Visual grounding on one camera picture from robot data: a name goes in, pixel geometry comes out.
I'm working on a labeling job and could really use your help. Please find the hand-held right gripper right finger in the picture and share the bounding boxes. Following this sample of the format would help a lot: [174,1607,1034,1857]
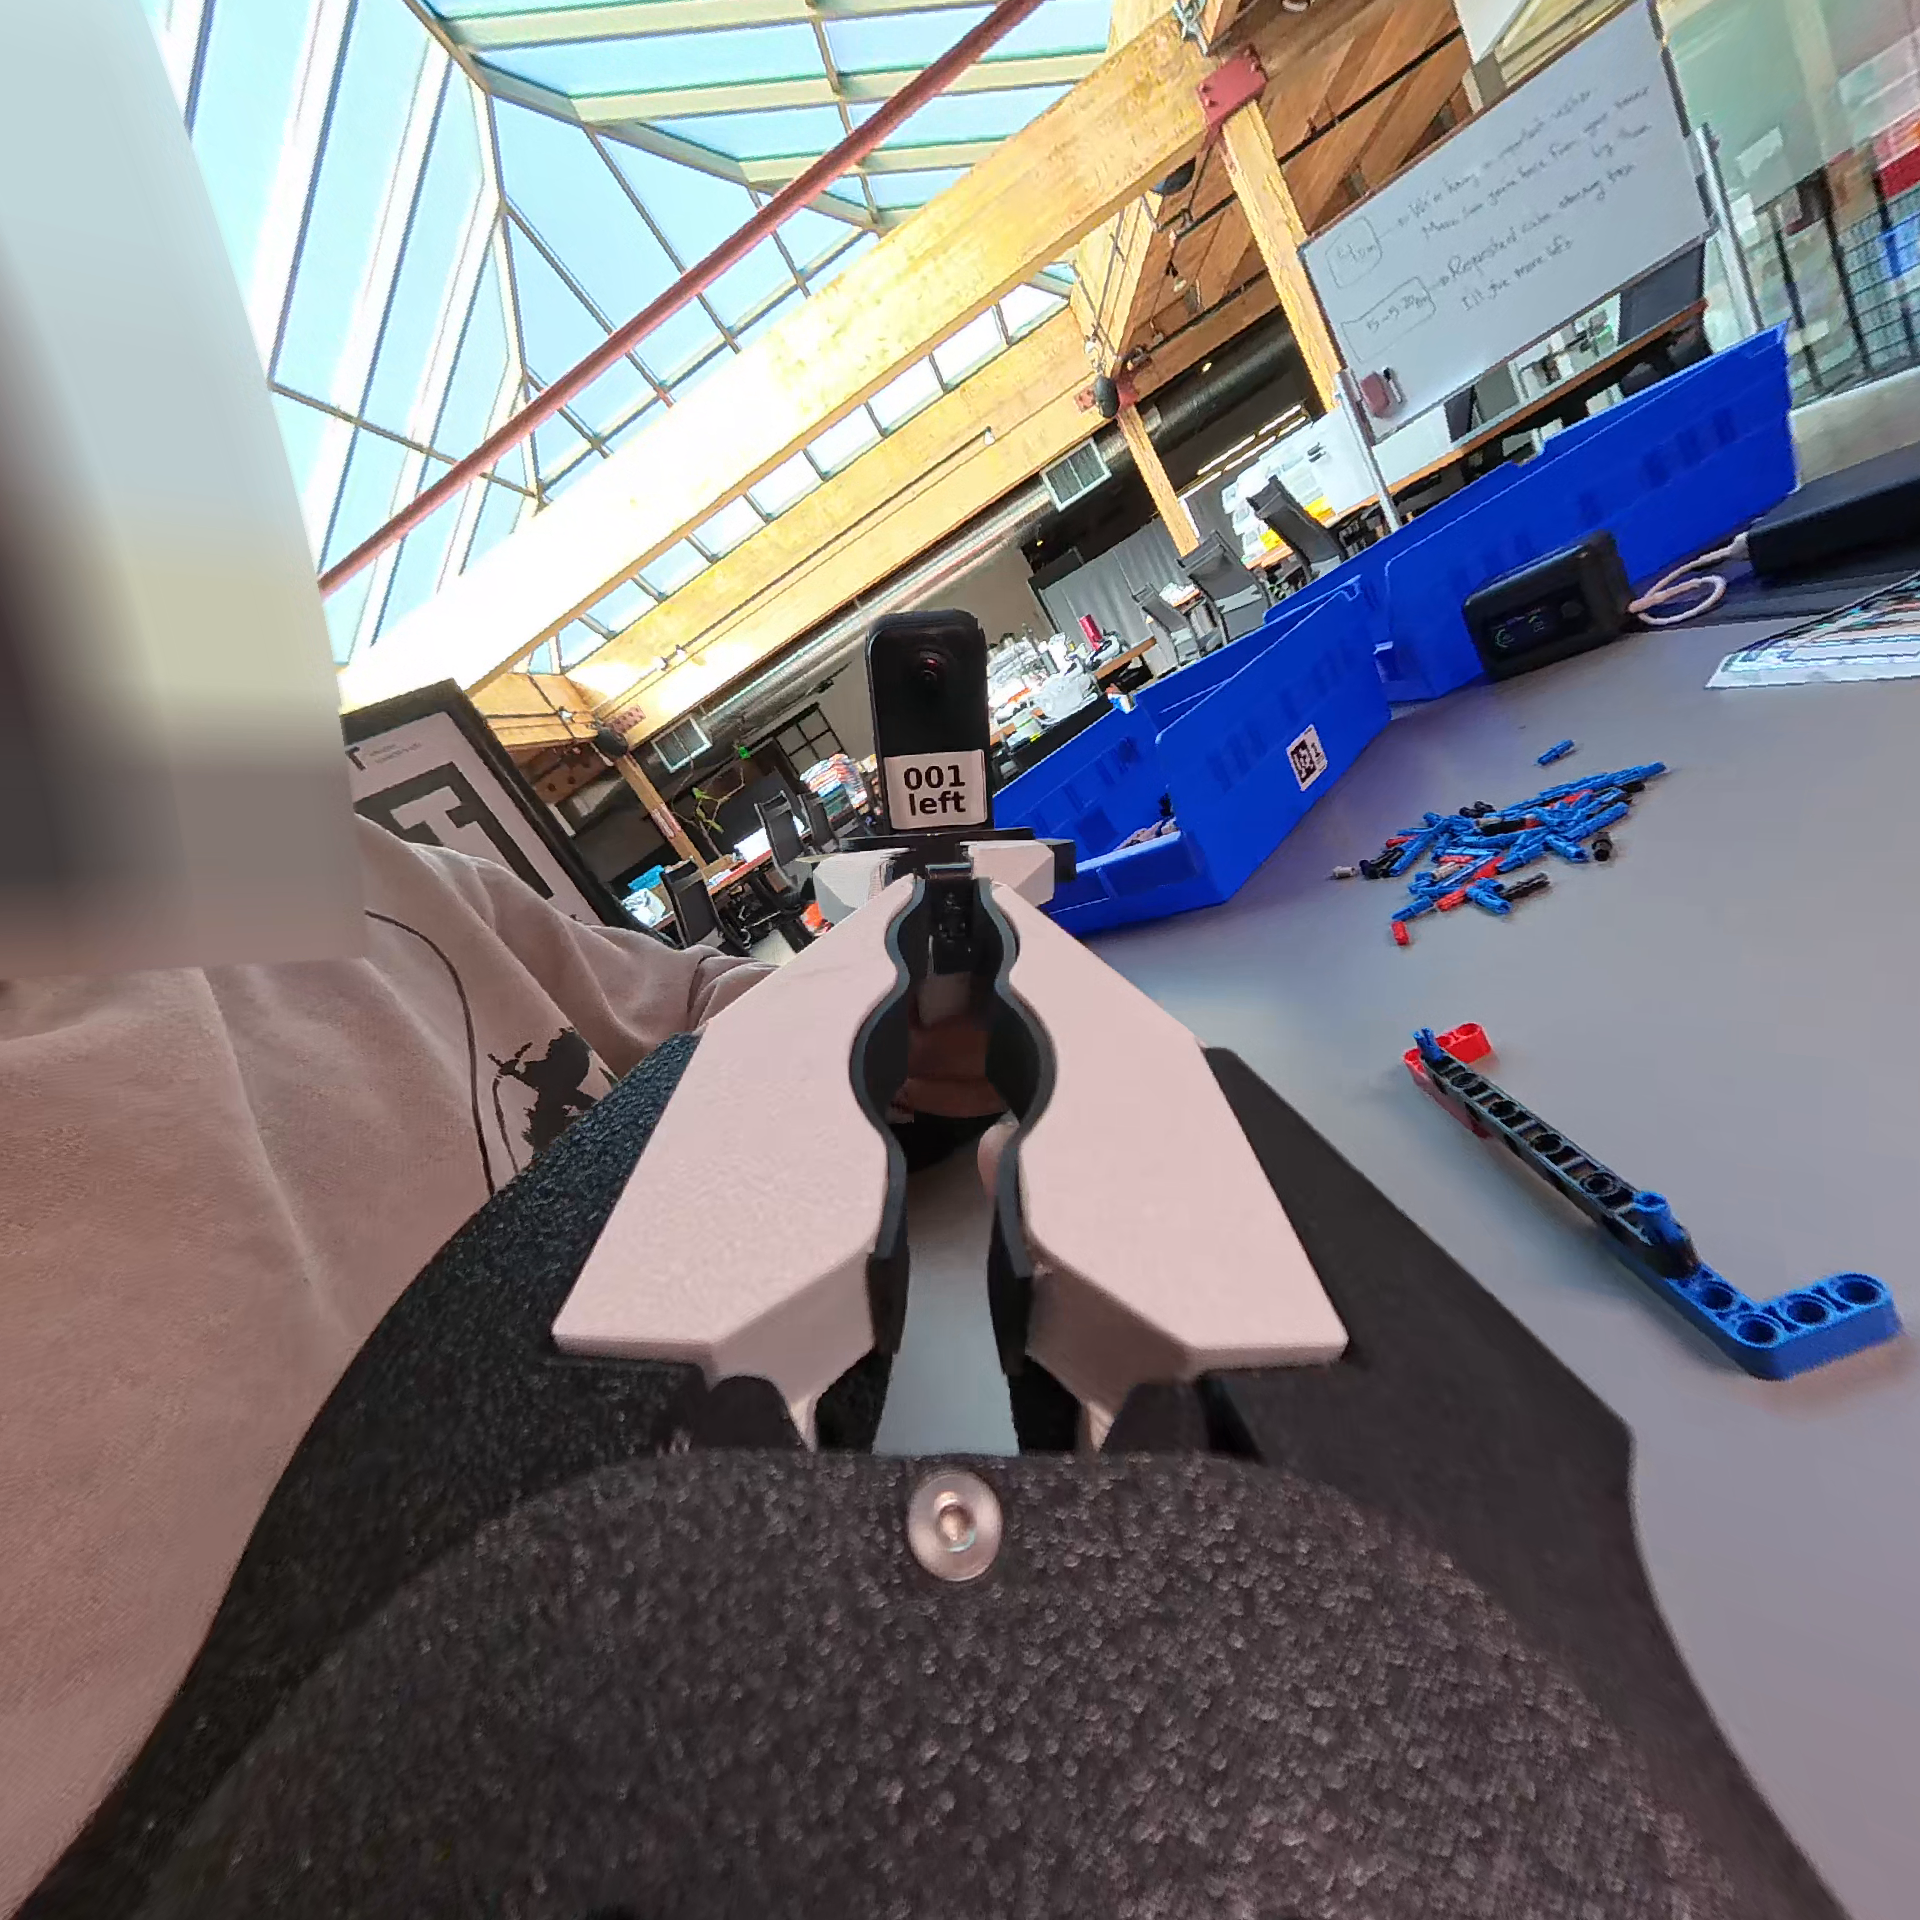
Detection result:
[975,882,1353,1452]

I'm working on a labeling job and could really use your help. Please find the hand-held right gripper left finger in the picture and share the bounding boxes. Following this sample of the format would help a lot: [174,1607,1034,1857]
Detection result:
[550,873,928,1452]

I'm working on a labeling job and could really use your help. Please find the person's left forearm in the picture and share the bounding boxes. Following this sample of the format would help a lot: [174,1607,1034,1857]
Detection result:
[602,928,786,1049]

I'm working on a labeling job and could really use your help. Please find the black blue red lego beam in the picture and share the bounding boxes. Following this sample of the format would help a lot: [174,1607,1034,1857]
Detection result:
[1402,1020,1896,1384]

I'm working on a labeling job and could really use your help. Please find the pile of blue lego pins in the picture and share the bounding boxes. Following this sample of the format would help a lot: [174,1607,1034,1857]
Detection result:
[1325,759,1671,944]

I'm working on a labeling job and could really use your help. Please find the colourful lego instruction booklet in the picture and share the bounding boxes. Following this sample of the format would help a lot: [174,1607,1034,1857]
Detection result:
[1710,604,1920,693]

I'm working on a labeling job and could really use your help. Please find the person's left hand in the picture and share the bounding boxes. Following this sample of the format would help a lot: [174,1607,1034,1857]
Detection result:
[897,1017,1044,1126]

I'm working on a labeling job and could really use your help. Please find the row of black office chairs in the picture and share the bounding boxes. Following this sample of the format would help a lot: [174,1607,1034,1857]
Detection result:
[646,773,844,964]

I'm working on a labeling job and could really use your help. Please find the blue plastic bin with sticker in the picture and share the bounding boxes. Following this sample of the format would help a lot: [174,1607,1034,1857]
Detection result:
[991,604,1392,937]

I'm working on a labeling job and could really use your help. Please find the black office chair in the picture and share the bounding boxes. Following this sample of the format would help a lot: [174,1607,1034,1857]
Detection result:
[1174,529,1275,651]
[1241,477,1339,577]

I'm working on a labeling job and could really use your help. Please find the black framed marker board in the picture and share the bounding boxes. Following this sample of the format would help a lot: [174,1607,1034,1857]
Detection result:
[342,678,629,925]

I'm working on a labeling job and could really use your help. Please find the red ceiling pipe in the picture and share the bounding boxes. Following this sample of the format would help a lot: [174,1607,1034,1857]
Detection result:
[319,0,1051,596]

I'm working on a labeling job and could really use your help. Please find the black power bank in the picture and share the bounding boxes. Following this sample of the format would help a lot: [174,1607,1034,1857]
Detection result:
[1463,529,1631,664]

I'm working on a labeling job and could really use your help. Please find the whiteboard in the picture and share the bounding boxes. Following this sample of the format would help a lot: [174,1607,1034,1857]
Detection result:
[1297,0,1716,440]

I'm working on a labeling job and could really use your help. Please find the flat black box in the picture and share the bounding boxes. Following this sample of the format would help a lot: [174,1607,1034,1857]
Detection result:
[1746,480,1920,587]

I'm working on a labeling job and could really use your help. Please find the white cable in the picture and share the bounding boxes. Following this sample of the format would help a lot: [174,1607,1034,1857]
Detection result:
[1627,549,1756,625]

